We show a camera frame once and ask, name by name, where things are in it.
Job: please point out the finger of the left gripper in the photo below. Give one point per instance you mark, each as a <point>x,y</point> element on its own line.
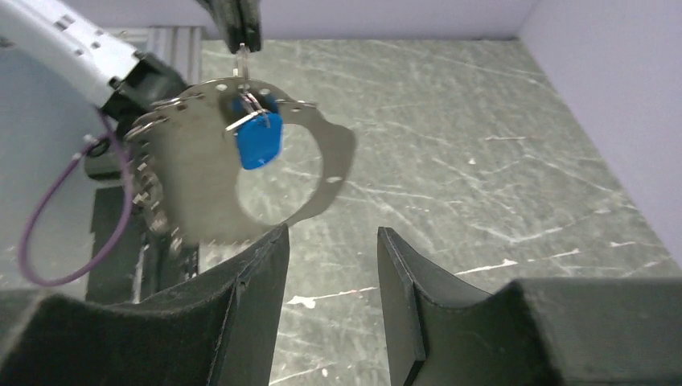
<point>251,24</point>
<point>227,16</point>

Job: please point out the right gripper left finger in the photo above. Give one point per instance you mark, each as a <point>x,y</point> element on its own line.
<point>219,328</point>

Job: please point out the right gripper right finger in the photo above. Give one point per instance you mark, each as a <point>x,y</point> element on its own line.
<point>440,330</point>

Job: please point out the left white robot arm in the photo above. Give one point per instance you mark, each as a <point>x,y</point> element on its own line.
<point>134,88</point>

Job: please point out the metal keyring disc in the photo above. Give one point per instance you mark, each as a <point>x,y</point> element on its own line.
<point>187,174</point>

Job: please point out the blue key tag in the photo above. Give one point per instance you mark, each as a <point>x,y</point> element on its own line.
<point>258,131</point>

